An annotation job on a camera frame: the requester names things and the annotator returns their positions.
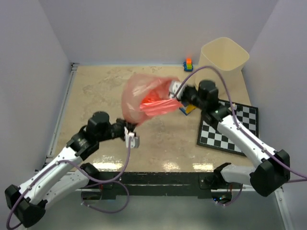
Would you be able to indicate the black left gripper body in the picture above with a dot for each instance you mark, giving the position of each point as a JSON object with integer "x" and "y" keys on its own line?
{"x": 117, "y": 129}

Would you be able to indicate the yellow blue toy block stack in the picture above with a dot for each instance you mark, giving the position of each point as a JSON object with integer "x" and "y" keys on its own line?
{"x": 187, "y": 108}

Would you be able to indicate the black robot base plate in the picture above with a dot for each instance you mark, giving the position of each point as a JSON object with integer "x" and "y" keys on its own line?
{"x": 197, "y": 184}

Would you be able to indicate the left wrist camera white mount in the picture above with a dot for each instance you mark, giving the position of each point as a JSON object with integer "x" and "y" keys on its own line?
{"x": 131, "y": 139}

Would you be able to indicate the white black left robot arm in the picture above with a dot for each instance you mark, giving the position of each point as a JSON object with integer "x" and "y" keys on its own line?
{"x": 67, "y": 172}

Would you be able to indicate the orange green toy block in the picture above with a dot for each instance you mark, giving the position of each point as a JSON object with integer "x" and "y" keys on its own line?
{"x": 188, "y": 66}

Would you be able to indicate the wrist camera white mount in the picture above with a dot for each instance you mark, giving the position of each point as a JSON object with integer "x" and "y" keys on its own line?
{"x": 176, "y": 89}
{"x": 131, "y": 139}

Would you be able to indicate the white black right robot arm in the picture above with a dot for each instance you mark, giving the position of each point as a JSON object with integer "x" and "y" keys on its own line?
{"x": 270, "y": 169}

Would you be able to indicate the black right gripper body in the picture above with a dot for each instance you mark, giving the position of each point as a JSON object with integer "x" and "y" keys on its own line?
{"x": 191, "y": 96}

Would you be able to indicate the black white checkerboard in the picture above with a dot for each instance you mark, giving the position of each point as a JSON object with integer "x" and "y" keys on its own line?
{"x": 226, "y": 137}

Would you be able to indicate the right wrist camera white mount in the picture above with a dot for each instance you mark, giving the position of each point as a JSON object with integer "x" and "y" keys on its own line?
{"x": 176, "y": 89}

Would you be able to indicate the cream plastic trash bin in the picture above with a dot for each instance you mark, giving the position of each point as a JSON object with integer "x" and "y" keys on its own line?
{"x": 228, "y": 58}

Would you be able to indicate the aluminium frame rail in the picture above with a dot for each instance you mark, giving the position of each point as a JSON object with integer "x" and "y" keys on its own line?
{"x": 68, "y": 171}

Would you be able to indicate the red plastic trash bag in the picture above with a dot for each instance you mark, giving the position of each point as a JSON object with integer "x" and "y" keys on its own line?
{"x": 145, "y": 96}

